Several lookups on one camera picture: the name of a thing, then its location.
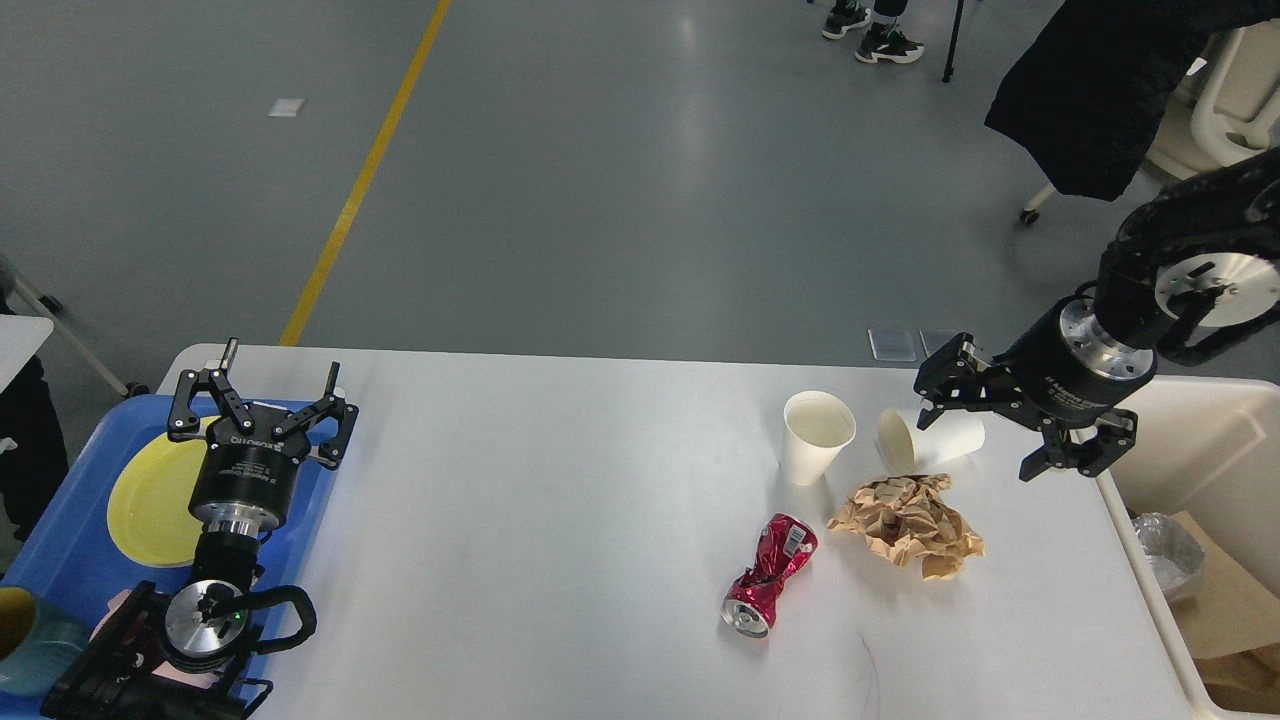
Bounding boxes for crumpled brown paper ball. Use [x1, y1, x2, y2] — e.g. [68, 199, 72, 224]
[826, 473, 986, 582]

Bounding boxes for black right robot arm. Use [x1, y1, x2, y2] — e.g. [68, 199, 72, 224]
[913, 149, 1279, 480]

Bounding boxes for white side table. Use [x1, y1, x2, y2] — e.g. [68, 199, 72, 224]
[1, 256, 151, 398]

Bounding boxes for white office chair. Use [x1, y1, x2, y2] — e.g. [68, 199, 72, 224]
[1018, 20, 1280, 225]

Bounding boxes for crushed red soda can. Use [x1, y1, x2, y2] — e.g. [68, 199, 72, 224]
[721, 512, 818, 639]

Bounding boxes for white paper cup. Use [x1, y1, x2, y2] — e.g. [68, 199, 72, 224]
[780, 389, 858, 486]

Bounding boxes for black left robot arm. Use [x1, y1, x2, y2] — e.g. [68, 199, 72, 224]
[40, 338, 358, 719]

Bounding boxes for yellow plastic plate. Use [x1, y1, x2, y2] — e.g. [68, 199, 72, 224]
[106, 433, 207, 569]

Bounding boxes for person in black clothes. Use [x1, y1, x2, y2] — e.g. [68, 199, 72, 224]
[820, 1, 925, 64]

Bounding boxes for silver foil bag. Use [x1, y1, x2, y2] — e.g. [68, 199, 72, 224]
[1132, 512, 1206, 603]

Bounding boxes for brown paper bag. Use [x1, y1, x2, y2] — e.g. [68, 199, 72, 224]
[1166, 511, 1277, 719]

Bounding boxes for white lid behind gripper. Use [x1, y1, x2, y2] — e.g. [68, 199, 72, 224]
[876, 407, 986, 475]

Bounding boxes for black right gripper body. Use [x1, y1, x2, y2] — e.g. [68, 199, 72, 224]
[1000, 297, 1157, 428]

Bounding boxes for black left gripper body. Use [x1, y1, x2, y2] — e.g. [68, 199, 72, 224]
[188, 418, 311, 530]

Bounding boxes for black tripod leg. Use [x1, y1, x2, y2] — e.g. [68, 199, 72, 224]
[941, 0, 968, 85]

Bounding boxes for blue plastic tray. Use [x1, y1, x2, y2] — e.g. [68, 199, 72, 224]
[3, 395, 337, 628]

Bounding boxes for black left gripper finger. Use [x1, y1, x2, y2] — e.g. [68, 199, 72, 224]
[165, 340, 253, 445]
[270, 363, 358, 471]

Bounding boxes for teal mug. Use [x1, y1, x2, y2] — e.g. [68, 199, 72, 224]
[1, 585, 90, 697]

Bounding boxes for pink ribbed mug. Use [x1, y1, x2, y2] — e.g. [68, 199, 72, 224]
[90, 589, 219, 689]

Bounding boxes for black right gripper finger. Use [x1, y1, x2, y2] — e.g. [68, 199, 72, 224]
[1019, 407, 1139, 482]
[913, 333, 1042, 430]

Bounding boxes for white plastic bin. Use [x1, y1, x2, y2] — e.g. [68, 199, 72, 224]
[1097, 375, 1279, 719]

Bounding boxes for black jacket on chair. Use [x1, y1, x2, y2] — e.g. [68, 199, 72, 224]
[986, 1, 1279, 201]

